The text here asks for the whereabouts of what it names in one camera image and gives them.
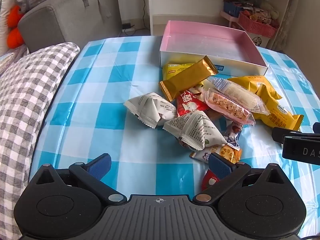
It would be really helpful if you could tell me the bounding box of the blue box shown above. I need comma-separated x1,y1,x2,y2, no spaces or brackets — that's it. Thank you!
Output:
223,1,244,17

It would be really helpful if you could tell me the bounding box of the patterned small box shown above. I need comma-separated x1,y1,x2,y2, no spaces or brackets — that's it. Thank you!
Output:
252,10,272,25

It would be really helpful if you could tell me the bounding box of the grey checked cushion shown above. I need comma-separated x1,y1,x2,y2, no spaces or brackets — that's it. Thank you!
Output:
0,42,80,233

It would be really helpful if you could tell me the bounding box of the blue and white small packet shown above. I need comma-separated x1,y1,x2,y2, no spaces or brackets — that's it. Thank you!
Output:
223,121,244,147

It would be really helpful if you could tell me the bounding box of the pink plastic basket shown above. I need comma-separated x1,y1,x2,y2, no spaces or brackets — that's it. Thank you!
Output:
237,12,278,38

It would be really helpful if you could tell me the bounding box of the gold bar packet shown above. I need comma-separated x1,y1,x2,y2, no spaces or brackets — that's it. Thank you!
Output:
159,56,218,102

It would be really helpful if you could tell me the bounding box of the white rice roll packet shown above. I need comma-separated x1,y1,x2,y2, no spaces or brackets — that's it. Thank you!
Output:
207,77,268,114

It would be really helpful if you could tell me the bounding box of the white shelf unit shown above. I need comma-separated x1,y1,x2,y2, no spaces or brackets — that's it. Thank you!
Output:
147,0,300,48

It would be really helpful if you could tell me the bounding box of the white triangular snack packet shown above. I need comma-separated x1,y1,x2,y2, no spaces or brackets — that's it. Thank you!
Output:
124,92,177,129
163,111,222,151

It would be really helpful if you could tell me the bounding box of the pink clear cereal bar packet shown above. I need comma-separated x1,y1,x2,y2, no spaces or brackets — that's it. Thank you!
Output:
204,88,256,126

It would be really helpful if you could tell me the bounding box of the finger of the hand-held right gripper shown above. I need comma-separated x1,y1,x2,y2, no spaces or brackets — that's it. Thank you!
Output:
271,127,302,144

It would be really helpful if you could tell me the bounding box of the grey sofa cushion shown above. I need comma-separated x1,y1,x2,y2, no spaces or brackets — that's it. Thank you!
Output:
17,5,63,53

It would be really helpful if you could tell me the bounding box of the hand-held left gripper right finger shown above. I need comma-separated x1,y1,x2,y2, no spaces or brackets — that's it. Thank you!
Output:
192,152,288,204

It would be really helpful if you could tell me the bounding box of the orange-yellow snack packet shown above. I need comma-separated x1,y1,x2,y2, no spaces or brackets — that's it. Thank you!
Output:
252,84,304,131
227,75,282,100

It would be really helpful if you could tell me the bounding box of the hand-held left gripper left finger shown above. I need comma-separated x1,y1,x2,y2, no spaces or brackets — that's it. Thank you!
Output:
31,153,127,203

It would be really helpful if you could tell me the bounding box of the pink cardboard box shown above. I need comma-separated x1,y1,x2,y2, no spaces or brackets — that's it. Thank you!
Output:
159,20,269,76

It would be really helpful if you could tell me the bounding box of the cracker packet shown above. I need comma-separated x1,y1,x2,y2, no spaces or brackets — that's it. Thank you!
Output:
189,144,242,165

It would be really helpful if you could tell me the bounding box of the grey sofa chair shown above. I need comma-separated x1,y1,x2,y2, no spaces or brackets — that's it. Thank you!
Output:
51,0,123,44

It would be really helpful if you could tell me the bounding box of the white patterned container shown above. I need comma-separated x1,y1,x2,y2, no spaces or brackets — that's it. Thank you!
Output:
251,34,271,48

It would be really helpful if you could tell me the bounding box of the lemon yellow snack packet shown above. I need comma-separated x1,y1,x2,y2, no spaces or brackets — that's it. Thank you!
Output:
162,63,198,80

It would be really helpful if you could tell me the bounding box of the pale pink small rack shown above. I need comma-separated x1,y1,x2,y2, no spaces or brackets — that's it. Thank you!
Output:
220,10,241,29

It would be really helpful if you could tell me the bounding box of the red snack packet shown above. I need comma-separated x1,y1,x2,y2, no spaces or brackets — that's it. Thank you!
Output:
201,169,220,191
176,90,210,117

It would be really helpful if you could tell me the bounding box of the blue checked tablecloth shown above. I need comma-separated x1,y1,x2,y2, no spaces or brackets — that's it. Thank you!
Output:
30,35,320,240

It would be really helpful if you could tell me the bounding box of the orange plush toy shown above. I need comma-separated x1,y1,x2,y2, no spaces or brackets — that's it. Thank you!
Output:
7,5,24,49

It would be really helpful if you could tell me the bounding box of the pale green plush toy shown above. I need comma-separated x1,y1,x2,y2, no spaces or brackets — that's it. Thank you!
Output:
265,5,280,20

